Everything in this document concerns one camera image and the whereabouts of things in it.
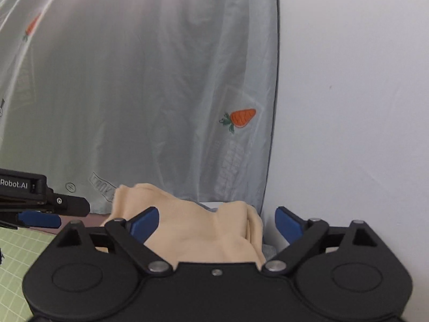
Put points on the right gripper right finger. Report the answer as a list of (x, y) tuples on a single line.
[(289, 225)]

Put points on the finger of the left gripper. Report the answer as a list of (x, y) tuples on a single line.
[(36, 219)]

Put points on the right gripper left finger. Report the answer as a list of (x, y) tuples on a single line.
[(143, 225)]

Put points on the beige fleece pants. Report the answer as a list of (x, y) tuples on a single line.
[(187, 232)]

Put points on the green grid cutting mat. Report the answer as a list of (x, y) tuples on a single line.
[(19, 250)]

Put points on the folded grey garment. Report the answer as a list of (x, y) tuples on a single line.
[(268, 251)]

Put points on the grey carrot-print sheet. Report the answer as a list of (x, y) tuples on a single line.
[(180, 94)]

